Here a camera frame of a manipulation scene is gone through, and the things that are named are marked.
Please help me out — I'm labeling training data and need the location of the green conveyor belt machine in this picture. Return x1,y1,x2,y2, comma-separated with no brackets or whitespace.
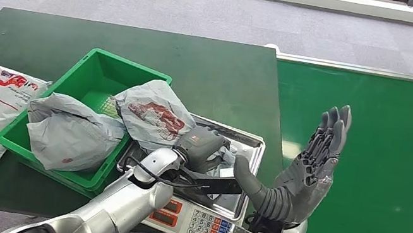
230,43,413,233

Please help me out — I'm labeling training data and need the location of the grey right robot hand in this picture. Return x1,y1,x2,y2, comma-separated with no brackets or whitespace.
225,87,355,233

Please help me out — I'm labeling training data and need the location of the green plastic crate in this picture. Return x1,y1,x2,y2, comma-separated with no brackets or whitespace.
0,33,176,211

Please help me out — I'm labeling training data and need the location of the grey mailer bag red print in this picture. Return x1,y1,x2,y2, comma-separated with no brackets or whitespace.
102,72,249,181

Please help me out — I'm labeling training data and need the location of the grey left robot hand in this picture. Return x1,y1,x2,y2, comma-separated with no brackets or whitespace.
171,122,233,178

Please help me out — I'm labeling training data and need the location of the white electronic scale body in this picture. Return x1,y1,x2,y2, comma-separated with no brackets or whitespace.
139,192,247,233

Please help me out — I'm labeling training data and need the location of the plain grey mailer bag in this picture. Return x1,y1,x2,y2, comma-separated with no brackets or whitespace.
18,88,132,183

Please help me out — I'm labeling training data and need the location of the steel scale tray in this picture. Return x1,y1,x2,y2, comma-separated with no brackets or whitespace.
110,102,270,225

